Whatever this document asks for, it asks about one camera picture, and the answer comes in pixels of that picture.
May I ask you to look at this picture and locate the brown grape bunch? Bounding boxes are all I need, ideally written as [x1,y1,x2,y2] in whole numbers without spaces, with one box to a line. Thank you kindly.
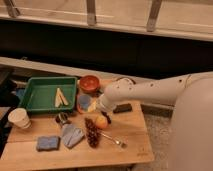
[85,118,100,148]

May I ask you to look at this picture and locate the blue cup on plate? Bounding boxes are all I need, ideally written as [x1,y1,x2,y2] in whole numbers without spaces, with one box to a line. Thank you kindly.
[77,94,96,114]

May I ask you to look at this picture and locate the yellow banana pieces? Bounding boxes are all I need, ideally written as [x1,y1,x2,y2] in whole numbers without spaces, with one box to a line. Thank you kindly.
[55,88,68,108]

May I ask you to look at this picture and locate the silver fork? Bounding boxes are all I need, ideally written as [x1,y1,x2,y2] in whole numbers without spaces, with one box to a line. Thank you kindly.
[99,132,127,148]

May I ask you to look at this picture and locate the grey folded cloth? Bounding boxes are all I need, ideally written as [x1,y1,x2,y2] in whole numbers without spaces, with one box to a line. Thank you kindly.
[61,124,84,149]

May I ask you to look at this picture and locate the black handled tool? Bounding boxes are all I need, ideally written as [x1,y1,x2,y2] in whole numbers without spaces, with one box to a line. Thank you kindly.
[101,111,111,124]

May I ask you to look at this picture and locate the orange bowl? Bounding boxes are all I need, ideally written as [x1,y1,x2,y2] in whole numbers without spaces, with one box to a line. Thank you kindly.
[79,75,100,93]

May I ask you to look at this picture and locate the blue sponge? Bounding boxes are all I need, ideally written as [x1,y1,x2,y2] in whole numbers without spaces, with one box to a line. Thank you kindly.
[36,136,60,151]

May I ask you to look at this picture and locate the black rectangular block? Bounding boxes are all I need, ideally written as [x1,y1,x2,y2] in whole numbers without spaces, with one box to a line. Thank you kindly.
[113,103,132,114]

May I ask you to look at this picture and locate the green plastic tray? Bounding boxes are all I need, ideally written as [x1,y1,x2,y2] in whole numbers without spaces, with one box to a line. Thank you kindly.
[19,77,77,114]

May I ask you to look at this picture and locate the red yellow apple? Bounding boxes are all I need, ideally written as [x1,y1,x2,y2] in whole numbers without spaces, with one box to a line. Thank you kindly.
[95,116,108,129]

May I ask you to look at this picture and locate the white paper cup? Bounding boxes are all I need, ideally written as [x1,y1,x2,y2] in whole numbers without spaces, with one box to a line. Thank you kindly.
[8,108,31,129]

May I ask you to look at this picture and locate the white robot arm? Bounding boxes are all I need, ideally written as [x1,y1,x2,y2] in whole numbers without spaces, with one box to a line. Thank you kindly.
[97,71,213,112]

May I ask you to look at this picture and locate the small metal can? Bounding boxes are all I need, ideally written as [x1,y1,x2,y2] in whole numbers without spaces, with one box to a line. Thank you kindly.
[55,112,69,126]

